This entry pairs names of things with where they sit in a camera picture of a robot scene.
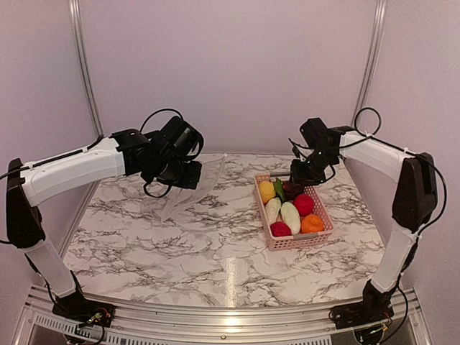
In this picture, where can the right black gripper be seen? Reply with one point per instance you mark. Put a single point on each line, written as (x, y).
(300, 177)

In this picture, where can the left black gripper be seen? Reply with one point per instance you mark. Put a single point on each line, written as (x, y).
(190, 180)

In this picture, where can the red apple toy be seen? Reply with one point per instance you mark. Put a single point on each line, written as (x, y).
(304, 204)

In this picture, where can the white radish with leaves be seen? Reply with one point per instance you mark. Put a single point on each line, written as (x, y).
(289, 213)

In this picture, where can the clear zip top bag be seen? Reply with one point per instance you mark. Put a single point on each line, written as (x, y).
(179, 199)

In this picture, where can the dark red fuzzy fruit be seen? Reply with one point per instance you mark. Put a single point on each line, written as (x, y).
(280, 229)

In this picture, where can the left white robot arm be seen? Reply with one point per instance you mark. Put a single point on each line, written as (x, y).
(29, 185)

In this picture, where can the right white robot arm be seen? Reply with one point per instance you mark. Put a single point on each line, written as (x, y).
(416, 195)

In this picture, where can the dark maroon eggplant toy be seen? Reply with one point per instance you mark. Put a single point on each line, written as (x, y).
(291, 188)

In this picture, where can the yellow lemon toy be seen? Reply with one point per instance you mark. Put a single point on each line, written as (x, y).
(267, 191)

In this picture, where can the white radish upper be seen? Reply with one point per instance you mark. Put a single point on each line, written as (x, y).
(272, 210)

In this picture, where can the orange tangerine toy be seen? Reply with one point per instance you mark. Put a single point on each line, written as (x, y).
(312, 224)

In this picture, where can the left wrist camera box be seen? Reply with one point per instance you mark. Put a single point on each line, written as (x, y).
(182, 140)

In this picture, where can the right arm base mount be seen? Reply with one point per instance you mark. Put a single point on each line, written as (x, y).
(374, 306)

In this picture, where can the left aluminium frame post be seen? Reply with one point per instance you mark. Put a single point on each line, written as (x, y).
(77, 26)

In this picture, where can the aluminium frame post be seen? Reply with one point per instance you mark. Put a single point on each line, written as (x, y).
(373, 53)
(77, 26)

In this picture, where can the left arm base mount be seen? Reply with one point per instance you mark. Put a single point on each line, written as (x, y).
(78, 308)

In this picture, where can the front aluminium rail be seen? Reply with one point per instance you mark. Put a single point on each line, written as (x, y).
(149, 323)

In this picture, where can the right aluminium frame post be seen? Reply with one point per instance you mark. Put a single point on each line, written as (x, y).
(373, 53)

